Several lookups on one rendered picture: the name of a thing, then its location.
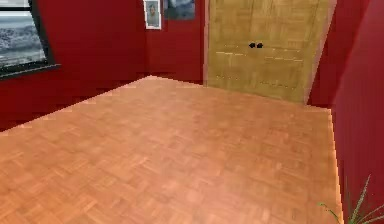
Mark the wooden double room door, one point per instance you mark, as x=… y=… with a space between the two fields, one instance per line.
x=266 y=66

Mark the white framed portrait picture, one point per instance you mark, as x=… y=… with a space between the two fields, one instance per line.
x=152 y=14

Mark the black framed window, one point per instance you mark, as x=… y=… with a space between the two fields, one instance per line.
x=20 y=40

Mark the green house plant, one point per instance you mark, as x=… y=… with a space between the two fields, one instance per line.
x=358 y=210

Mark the dark blue wall picture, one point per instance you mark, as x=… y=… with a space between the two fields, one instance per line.
x=179 y=8

